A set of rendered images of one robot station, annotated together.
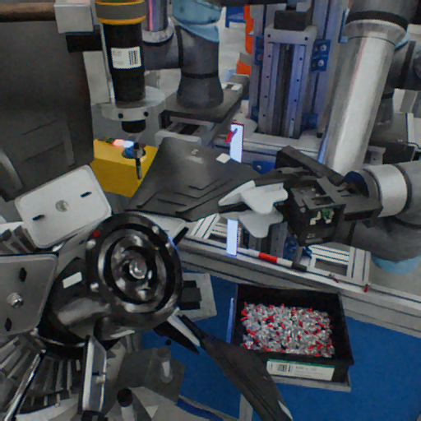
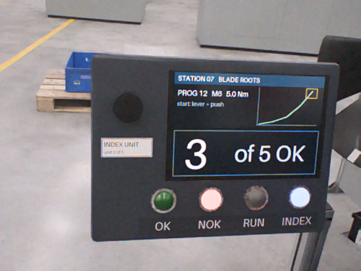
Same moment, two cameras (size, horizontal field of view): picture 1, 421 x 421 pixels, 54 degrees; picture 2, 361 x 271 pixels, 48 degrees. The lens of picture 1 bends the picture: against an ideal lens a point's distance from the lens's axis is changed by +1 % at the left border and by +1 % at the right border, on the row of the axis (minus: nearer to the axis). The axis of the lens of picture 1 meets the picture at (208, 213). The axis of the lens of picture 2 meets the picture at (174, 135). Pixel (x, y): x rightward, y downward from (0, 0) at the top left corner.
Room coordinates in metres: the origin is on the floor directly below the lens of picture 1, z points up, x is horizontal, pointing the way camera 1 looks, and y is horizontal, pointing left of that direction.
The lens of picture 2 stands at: (0.80, -0.98, 1.35)
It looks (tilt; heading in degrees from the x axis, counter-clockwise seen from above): 24 degrees down; 145
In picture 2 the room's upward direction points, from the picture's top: 5 degrees clockwise
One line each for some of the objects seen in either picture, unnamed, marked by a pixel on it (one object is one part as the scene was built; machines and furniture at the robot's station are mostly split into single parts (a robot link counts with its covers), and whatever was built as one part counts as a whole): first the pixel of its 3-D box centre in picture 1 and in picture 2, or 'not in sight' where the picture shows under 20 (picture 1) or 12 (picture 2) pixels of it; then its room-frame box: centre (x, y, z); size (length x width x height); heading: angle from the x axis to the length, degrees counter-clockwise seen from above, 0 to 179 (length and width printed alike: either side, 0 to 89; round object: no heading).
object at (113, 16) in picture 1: (120, 7); not in sight; (0.40, 0.08, 1.44); 0.04 x 0.04 x 0.01
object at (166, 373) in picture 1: (164, 363); not in sight; (0.36, 0.06, 0.96); 0.02 x 0.02 x 0.06
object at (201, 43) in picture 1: (196, 44); not in sight; (1.26, 0.03, 1.20); 0.13 x 0.12 x 0.14; 104
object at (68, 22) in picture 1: (115, 58); not in sight; (0.40, 0.09, 1.40); 0.09 x 0.07 x 0.10; 102
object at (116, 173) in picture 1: (119, 168); not in sight; (0.85, 0.21, 1.02); 0.16 x 0.10 x 0.11; 67
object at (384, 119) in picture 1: (367, 104); not in sight; (1.09, -0.44, 1.09); 0.15 x 0.15 x 0.10
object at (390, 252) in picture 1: (390, 234); not in sight; (0.53, -0.30, 1.08); 0.11 x 0.08 x 0.11; 65
